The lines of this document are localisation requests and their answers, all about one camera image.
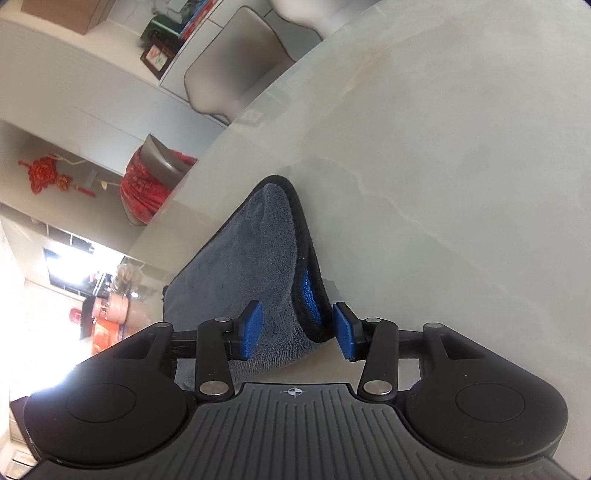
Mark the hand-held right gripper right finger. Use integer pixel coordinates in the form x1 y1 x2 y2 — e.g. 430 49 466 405
332 301 486 401

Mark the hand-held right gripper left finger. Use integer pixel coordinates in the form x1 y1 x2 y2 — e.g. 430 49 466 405
111 300 264 402

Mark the grey towel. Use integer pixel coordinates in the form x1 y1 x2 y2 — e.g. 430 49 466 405
163 175 341 391

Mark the clear snack bag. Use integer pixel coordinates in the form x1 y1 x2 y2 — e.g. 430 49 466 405
115 262 145 297

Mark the pink round container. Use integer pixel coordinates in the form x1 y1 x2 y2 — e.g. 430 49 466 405
93 295 136 325

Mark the orange box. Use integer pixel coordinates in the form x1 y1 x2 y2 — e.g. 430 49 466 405
90 318 129 356

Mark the green framed box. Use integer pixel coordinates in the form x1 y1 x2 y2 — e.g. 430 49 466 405
141 13 186 48

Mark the stack of books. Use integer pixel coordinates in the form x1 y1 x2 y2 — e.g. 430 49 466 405
178 0 219 40

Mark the red knot wall ornament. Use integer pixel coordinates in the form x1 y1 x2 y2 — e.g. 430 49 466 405
17 154 98 199

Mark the dark picture frame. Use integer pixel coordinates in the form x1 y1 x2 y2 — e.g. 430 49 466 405
140 39 179 79

